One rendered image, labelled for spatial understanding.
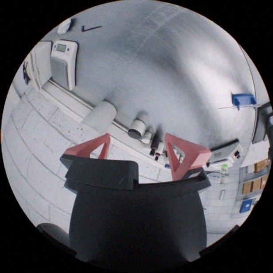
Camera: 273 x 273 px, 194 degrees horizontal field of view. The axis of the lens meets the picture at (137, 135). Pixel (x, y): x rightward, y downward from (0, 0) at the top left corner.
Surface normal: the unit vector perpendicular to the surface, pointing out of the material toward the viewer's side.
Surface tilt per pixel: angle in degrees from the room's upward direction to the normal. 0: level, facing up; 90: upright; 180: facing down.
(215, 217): 90
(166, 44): 0
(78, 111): 90
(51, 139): 90
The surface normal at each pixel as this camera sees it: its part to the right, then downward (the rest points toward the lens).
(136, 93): -0.35, 0.83
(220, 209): -0.79, -0.51
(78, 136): 0.50, -0.23
